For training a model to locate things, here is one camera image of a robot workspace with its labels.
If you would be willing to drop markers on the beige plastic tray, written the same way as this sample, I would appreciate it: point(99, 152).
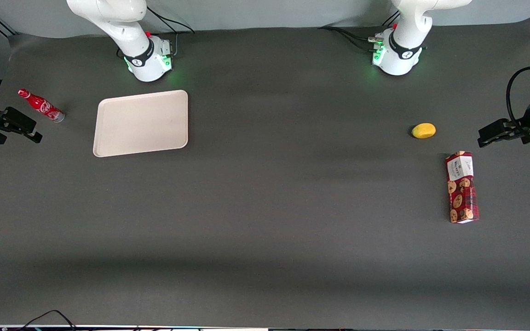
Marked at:
point(141, 123)

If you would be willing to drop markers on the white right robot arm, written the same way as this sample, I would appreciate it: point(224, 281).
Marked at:
point(127, 27)

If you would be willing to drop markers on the yellow lemon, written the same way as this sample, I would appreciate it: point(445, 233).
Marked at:
point(423, 130)

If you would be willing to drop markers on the red coke bottle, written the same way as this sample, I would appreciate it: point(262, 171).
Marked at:
point(42, 105)

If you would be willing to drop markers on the red cookie box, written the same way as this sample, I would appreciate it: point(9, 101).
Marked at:
point(462, 188)

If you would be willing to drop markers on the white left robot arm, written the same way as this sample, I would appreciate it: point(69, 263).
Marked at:
point(405, 41)

